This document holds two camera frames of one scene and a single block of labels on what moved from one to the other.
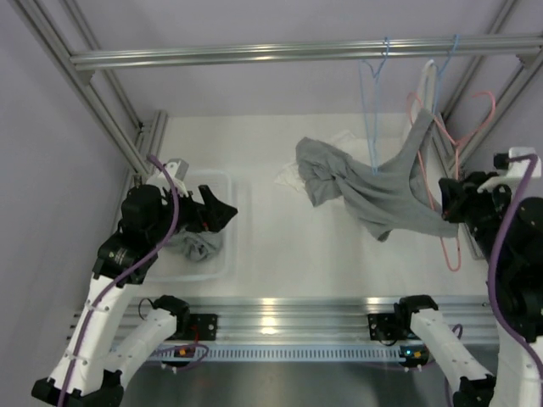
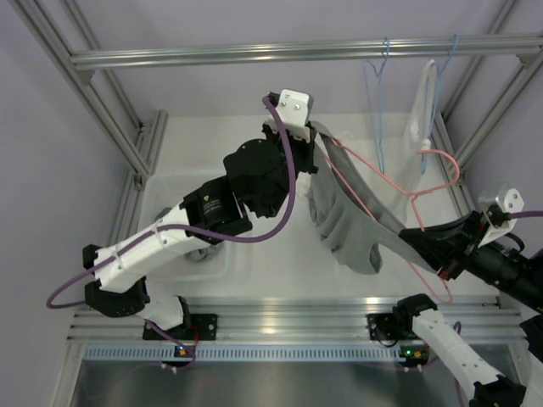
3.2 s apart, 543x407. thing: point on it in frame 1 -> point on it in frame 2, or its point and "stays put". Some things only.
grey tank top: (397, 197) -> (351, 217)
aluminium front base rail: (313, 319) stays put
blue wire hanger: (439, 73) stays put
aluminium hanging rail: (374, 49) stays put
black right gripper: (452, 188) -> (451, 248)
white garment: (346, 142) -> (327, 199)
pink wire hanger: (458, 153) -> (450, 182)
